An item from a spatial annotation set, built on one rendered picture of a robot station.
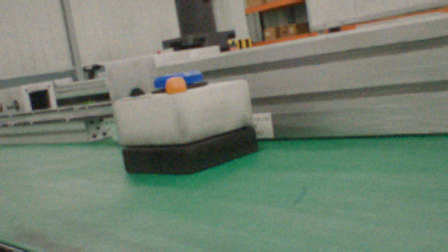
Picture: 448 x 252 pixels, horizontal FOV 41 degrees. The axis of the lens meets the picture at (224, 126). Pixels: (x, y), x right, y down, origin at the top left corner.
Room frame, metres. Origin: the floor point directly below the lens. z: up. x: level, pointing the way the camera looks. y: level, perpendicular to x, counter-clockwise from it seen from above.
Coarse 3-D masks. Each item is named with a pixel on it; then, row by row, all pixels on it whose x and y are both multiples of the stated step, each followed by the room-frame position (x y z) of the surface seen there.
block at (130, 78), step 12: (204, 48) 0.68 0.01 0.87; (216, 48) 0.69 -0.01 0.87; (132, 60) 0.65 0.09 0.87; (144, 60) 0.64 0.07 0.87; (156, 60) 0.63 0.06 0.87; (168, 60) 0.64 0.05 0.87; (108, 72) 0.68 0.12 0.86; (120, 72) 0.67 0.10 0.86; (132, 72) 0.65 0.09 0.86; (144, 72) 0.64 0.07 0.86; (156, 72) 0.62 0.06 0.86; (108, 84) 0.69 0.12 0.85; (120, 84) 0.67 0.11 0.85; (132, 84) 0.65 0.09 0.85; (144, 84) 0.64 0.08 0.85; (120, 96) 0.67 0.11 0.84; (132, 96) 0.66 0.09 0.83; (120, 144) 0.68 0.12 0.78
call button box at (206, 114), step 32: (160, 96) 0.44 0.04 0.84; (192, 96) 0.44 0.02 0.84; (224, 96) 0.46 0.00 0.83; (128, 128) 0.47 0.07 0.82; (160, 128) 0.44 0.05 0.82; (192, 128) 0.43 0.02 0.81; (224, 128) 0.46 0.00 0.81; (128, 160) 0.48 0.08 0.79; (160, 160) 0.45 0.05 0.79; (192, 160) 0.43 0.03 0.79; (224, 160) 0.45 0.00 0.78
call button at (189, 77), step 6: (186, 72) 0.47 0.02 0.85; (192, 72) 0.47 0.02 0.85; (198, 72) 0.48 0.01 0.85; (156, 78) 0.47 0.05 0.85; (162, 78) 0.47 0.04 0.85; (168, 78) 0.46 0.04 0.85; (186, 78) 0.46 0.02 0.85; (192, 78) 0.47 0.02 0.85; (198, 78) 0.47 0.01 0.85; (156, 84) 0.47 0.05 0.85; (162, 84) 0.47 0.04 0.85; (186, 84) 0.47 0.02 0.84
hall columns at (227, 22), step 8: (216, 0) 8.91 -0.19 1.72; (224, 0) 8.97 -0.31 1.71; (232, 0) 8.75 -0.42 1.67; (240, 0) 8.85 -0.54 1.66; (224, 8) 8.98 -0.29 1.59; (232, 8) 8.73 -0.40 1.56; (240, 8) 8.84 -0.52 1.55; (224, 16) 8.97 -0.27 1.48; (232, 16) 8.72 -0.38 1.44; (240, 16) 8.82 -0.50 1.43; (224, 24) 8.95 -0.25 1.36; (232, 24) 8.71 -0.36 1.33; (240, 24) 8.80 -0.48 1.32; (240, 32) 8.79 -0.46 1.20; (232, 40) 8.95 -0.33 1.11; (240, 40) 8.74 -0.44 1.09; (248, 40) 8.85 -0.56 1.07; (240, 48) 8.73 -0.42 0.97
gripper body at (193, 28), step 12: (180, 0) 0.89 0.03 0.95; (192, 0) 0.89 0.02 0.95; (204, 0) 0.91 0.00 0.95; (180, 12) 0.90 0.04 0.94; (192, 12) 0.89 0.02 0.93; (204, 12) 0.89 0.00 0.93; (180, 24) 0.90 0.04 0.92; (192, 24) 0.89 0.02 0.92; (204, 24) 0.89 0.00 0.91; (180, 36) 0.91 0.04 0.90; (192, 36) 0.86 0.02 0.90; (204, 36) 0.88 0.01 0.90; (228, 36) 0.92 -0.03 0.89; (168, 48) 0.89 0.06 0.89
